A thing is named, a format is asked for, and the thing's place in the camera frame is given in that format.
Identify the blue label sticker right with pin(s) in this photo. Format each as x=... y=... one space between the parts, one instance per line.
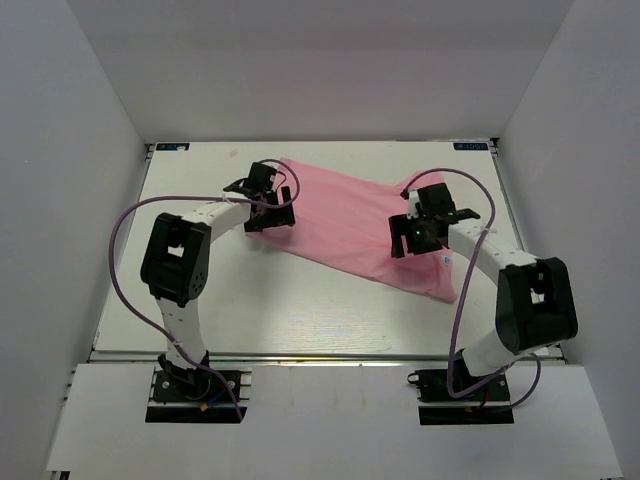
x=470 y=146

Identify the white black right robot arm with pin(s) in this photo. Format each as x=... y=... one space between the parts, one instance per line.
x=534 y=301

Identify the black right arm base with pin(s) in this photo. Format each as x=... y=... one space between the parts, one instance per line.
x=465 y=400

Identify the blue label sticker left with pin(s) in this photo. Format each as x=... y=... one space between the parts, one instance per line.
x=172 y=147

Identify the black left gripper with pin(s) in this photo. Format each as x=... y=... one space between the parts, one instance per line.
x=281 y=216

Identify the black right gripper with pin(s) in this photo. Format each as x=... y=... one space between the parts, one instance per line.
x=402 y=225

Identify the pink t shirt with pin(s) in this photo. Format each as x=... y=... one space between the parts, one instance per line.
x=342 y=223

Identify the blue label sticker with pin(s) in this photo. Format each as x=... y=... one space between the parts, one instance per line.
x=470 y=146
x=172 y=147

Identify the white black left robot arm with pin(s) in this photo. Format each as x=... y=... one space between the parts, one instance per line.
x=175 y=266

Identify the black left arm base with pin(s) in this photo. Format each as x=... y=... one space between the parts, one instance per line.
x=194 y=396

